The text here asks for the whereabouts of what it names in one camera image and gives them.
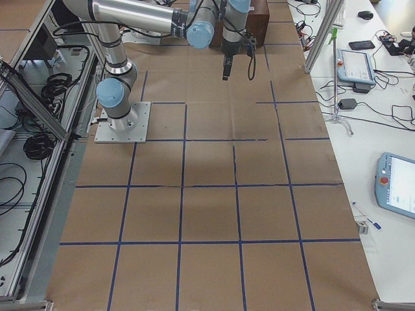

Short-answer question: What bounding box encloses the grey teach pendant tablet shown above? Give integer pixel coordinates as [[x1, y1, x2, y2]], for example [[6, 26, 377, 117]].
[[337, 49, 375, 86]]

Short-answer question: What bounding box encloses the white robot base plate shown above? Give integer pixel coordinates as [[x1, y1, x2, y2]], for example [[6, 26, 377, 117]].
[[94, 102, 151, 143]]

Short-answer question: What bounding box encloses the black smartphone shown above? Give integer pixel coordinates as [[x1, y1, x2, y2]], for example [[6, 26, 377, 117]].
[[348, 40, 375, 51]]

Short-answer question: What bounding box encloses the aluminium frame post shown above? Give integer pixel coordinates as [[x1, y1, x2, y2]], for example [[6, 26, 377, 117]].
[[303, 0, 346, 74]]

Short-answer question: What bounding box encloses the green-handled reacher grabber tool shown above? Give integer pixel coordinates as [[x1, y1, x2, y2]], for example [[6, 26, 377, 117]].
[[325, 28, 354, 137]]

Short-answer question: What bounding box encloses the dark brown wooden drawer cabinet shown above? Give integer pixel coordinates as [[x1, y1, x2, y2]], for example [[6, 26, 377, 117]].
[[209, 0, 270, 48]]

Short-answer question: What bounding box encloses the aluminium side rail frame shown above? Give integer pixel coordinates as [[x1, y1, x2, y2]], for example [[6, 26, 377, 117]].
[[1, 1, 102, 306]]

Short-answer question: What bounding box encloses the blue white pen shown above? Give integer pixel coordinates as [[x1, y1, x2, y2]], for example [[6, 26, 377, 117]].
[[351, 202, 382, 231]]

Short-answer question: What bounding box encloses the black cable bundle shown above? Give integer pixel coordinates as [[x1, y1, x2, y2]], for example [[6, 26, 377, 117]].
[[23, 131, 58, 161]]

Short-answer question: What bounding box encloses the black power adapter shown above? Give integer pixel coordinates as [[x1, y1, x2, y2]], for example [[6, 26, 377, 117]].
[[338, 98, 357, 110]]

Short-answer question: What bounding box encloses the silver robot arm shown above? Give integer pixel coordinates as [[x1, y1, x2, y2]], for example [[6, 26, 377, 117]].
[[65, 1, 266, 144]]

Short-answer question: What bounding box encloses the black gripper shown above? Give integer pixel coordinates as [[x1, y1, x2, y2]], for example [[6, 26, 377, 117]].
[[221, 30, 242, 80]]

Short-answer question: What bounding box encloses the black computer mouse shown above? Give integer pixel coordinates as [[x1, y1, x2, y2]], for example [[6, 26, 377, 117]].
[[357, 10, 374, 20]]

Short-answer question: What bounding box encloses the small grey box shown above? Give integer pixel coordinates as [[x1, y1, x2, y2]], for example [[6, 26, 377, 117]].
[[355, 220, 369, 235]]

